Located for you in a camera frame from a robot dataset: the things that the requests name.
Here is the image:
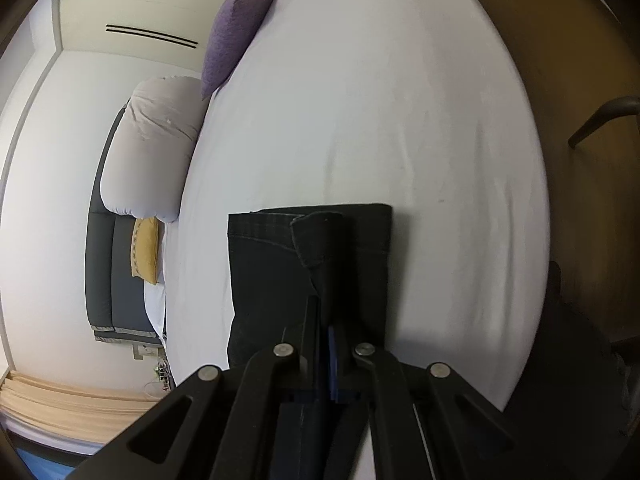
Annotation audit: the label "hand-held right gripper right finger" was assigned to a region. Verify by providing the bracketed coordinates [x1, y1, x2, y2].
[327, 325, 517, 480]

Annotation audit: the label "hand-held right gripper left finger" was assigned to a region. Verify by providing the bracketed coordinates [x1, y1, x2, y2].
[65, 294, 323, 480]

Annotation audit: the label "black denim pants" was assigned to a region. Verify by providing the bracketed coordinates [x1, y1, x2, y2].
[226, 202, 393, 376]

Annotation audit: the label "white pillow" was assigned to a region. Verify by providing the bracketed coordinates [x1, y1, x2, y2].
[143, 280, 168, 347]

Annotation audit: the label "yellow pillow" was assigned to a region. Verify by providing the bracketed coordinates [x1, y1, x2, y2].
[131, 217, 161, 286]

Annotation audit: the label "grey padded headboard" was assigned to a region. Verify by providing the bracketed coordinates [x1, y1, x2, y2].
[85, 102, 161, 345]

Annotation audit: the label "bed with white sheet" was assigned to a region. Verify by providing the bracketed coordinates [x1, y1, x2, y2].
[162, 0, 551, 480]

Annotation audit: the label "rolled white duvet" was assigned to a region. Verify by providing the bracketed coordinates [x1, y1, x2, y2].
[99, 76, 211, 224]

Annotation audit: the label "cream curtain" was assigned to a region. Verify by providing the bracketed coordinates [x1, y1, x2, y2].
[0, 370, 168, 448]

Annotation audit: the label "purple pillow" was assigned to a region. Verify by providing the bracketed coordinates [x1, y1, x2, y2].
[201, 0, 285, 101]

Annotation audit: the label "white wardrobe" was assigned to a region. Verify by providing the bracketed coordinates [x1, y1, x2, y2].
[55, 0, 251, 68]

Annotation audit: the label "white wire rack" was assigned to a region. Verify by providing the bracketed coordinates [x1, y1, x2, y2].
[149, 357, 176, 392]

